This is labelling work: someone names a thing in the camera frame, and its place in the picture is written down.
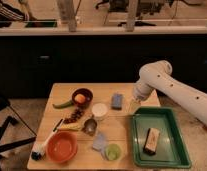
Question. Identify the light blue cloth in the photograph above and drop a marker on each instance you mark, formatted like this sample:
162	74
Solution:
99	143

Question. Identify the blue sponge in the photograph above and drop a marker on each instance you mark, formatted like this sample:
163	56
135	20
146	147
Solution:
116	102

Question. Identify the green plastic tray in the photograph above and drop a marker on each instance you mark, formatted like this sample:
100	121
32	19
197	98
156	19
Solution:
171	151

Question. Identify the green plastic cup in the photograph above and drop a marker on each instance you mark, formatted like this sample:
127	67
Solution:
112	152

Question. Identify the orange plastic bowl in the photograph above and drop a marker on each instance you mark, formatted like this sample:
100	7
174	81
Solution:
62	147

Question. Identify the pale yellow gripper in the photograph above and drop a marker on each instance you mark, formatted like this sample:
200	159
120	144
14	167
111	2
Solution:
134	106

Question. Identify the orange fruit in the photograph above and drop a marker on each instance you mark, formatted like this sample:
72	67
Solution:
80	98

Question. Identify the white cup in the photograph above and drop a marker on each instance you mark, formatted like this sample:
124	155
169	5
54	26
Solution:
99	111

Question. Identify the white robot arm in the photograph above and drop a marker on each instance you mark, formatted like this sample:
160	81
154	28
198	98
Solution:
157	75

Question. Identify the green chili pepper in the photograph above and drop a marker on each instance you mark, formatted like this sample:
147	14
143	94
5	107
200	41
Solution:
63	105

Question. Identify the red grapes bunch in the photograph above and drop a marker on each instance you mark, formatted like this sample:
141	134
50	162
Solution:
75	116

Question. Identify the dark brown bowl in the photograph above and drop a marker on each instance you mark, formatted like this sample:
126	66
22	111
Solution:
87	93

